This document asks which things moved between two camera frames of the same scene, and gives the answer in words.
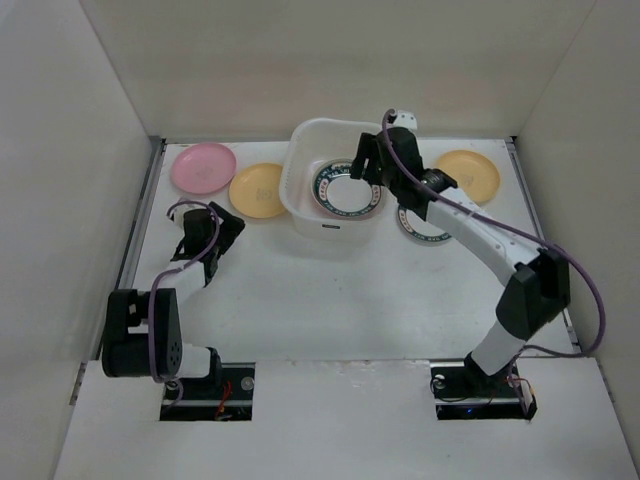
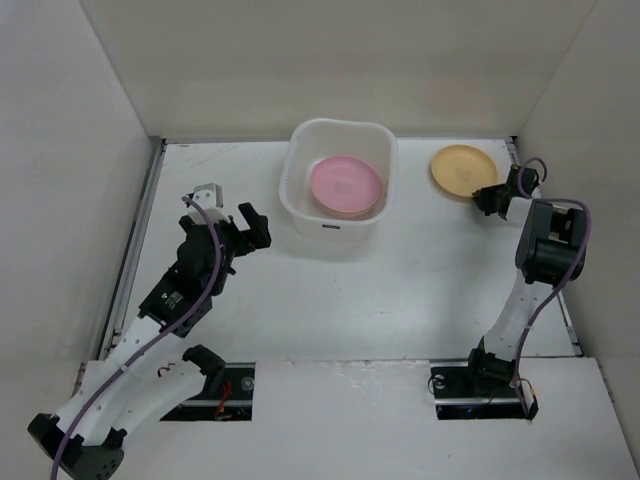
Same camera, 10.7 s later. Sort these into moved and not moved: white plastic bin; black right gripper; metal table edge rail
Moved: black right gripper
Not moved: metal table edge rail; white plastic bin
